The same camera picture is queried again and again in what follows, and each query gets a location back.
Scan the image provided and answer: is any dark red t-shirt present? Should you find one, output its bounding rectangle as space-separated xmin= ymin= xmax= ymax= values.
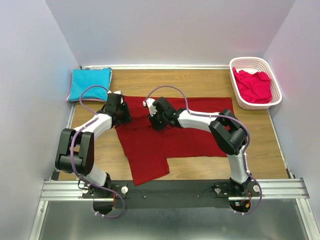
xmin=116 ymin=96 xmax=226 ymax=186

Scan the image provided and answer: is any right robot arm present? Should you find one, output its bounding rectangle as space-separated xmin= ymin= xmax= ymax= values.
xmin=142 ymin=97 xmax=251 ymax=196

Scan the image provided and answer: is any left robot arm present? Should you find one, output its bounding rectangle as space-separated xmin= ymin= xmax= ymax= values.
xmin=55 ymin=91 xmax=132 ymax=198

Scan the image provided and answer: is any folded cyan t-shirt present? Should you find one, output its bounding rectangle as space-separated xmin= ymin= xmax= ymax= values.
xmin=69 ymin=68 xmax=112 ymax=92

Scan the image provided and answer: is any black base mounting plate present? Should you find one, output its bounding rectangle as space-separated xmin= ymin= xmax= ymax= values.
xmin=80 ymin=179 xmax=260 ymax=211

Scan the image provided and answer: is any magenta t-shirt in basket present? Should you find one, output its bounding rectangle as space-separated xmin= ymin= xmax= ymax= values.
xmin=232 ymin=67 xmax=272 ymax=104

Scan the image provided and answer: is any pink plastic laundry basket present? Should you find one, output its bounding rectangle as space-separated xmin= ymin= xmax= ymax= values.
xmin=229 ymin=56 xmax=283 ymax=110

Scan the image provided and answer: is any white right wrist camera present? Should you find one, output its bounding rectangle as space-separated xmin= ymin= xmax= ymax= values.
xmin=142 ymin=98 xmax=157 ymax=117

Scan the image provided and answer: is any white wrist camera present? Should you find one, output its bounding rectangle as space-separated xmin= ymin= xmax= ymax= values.
xmin=142 ymin=98 xmax=157 ymax=117
xmin=107 ymin=91 xmax=124 ymax=106

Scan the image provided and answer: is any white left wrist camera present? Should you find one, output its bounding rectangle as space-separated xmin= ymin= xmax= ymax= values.
xmin=107 ymin=91 xmax=124 ymax=106

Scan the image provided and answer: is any aluminium table edge rail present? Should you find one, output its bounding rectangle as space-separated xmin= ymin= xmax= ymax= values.
xmin=79 ymin=64 xmax=229 ymax=70

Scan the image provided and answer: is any front aluminium rail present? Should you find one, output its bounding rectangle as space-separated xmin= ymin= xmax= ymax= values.
xmin=40 ymin=178 xmax=310 ymax=201

